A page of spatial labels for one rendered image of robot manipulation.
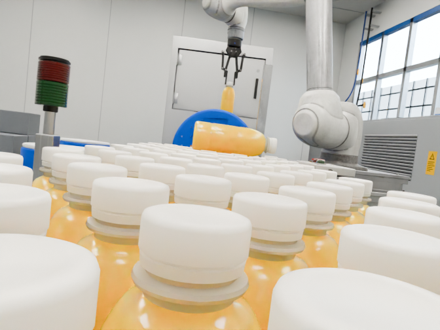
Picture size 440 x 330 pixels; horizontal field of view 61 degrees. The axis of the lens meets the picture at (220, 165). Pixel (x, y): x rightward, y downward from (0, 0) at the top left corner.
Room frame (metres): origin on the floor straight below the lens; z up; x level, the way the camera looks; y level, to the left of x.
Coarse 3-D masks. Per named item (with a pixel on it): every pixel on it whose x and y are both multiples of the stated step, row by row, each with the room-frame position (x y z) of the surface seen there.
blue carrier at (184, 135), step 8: (200, 112) 1.26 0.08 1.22; (208, 112) 1.26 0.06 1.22; (216, 112) 1.26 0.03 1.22; (224, 112) 1.26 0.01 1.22; (192, 120) 1.25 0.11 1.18; (200, 120) 1.26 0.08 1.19; (208, 120) 1.26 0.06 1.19; (216, 120) 1.26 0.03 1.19; (224, 120) 1.26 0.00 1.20; (232, 120) 1.26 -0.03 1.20; (240, 120) 1.26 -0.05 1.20; (184, 128) 1.25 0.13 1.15; (192, 128) 1.25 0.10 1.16; (176, 136) 1.25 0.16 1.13; (184, 136) 1.25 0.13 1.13; (192, 136) 1.26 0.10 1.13; (176, 144) 1.25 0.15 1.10; (184, 144) 1.25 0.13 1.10
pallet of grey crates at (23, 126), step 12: (0, 120) 4.31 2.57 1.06; (12, 120) 4.32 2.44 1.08; (24, 120) 4.34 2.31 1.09; (36, 120) 4.59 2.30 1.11; (0, 132) 4.25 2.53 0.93; (12, 132) 4.32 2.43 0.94; (24, 132) 4.34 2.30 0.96; (36, 132) 4.63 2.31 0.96; (0, 144) 3.93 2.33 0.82; (12, 144) 3.94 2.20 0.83
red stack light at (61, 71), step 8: (40, 64) 0.77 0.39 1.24; (48, 64) 0.76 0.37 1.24; (56, 64) 0.77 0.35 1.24; (64, 64) 0.78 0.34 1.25; (40, 72) 0.77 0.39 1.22; (48, 72) 0.77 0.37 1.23; (56, 72) 0.77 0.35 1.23; (64, 72) 0.78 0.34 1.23; (48, 80) 0.77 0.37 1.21; (56, 80) 0.77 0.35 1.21; (64, 80) 0.78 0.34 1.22
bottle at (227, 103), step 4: (224, 88) 2.01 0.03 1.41; (228, 88) 1.99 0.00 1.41; (232, 88) 2.01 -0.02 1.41; (224, 92) 2.00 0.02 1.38; (228, 92) 1.99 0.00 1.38; (232, 92) 2.00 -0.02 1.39; (224, 96) 1.99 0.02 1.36; (228, 96) 1.99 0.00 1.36; (232, 96) 1.99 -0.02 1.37; (224, 100) 1.99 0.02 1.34; (228, 100) 1.99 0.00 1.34; (232, 100) 2.00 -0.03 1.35; (224, 104) 1.99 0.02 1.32; (228, 104) 1.99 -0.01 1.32; (232, 104) 2.00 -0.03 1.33; (220, 108) 2.02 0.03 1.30; (224, 108) 1.99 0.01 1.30; (228, 108) 1.99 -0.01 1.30; (232, 108) 2.00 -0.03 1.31; (232, 112) 2.01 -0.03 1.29
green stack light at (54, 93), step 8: (40, 80) 0.77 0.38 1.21; (40, 88) 0.77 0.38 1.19; (48, 88) 0.77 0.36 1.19; (56, 88) 0.77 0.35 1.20; (64, 88) 0.79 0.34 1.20; (40, 96) 0.77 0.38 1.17; (48, 96) 0.77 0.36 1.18; (56, 96) 0.77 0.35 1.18; (64, 96) 0.79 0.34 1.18; (40, 104) 0.78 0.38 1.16; (48, 104) 0.77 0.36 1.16; (56, 104) 0.77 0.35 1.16; (64, 104) 0.79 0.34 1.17
